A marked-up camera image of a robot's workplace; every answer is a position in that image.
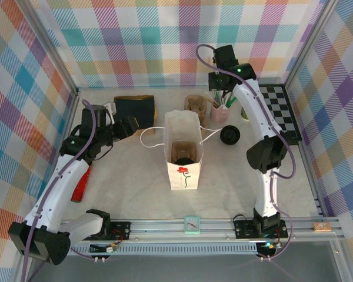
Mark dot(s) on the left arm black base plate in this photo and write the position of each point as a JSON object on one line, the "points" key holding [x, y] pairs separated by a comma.
{"points": [[122, 232]]}

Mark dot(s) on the aluminium frame post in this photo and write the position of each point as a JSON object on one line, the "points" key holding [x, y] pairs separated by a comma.
{"points": [[309, 44], [53, 50]]}

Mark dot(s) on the brown cardboard napkin box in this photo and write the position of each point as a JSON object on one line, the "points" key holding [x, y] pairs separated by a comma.
{"points": [[148, 132]]}

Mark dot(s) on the green straw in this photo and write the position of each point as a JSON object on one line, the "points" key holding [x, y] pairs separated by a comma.
{"points": [[231, 101], [218, 97]]}

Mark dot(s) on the stack of green paper cups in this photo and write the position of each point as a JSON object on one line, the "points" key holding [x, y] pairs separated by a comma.
{"points": [[244, 115]]}

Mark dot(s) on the pink straw holder cup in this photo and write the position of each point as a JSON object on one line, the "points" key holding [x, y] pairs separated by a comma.
{"points": [[219, 116]]}

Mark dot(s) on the small mint green clock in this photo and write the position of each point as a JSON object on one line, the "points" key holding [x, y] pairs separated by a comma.
{"points": [[191, 224]]}

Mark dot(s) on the aluminium side rail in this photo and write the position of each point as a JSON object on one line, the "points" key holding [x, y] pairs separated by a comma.
{"points": [[73, 102], [311, 176]]}

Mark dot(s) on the red flat bar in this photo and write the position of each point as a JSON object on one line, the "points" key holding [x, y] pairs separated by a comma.
{"points": [[79, 191]]}

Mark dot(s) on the white wrapped straw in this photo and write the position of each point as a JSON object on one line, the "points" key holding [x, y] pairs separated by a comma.
{"points": [[223, 106], [210, 98]]}

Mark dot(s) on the small orange circuit board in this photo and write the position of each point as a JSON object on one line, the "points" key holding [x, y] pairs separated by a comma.
{"points": [[322, 226]]}

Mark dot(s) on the black and white chessboard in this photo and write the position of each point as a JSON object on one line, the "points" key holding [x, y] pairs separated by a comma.
{"points": [[282, 117]]}

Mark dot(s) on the brown pulp cup carrier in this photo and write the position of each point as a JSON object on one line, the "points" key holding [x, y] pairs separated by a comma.
{"points": [[176, 147]]}

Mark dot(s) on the stack of black cup lids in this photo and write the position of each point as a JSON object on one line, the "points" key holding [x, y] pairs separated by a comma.
{"points": [[230, 135]]}

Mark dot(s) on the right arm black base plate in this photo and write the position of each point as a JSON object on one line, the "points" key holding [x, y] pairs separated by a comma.
{"points": [[242, 230]]}

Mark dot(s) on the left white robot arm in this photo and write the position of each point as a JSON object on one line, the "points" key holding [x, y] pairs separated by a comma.
{"points": [[56, 191]]}

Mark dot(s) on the yellow green power connector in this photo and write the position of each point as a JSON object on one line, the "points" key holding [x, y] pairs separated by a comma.
{"points": [[270, 246], [113, 248]]}

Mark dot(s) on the aluminium front rail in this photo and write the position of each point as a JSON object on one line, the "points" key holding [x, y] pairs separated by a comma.
{"points": [[159, 229]]}

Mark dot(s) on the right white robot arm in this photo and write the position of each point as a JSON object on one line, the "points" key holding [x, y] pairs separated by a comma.
{"points": [[259, 117]]}

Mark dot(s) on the white flower paper bag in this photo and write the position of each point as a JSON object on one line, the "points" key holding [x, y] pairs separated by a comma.
{"points": [[183, 179]]}

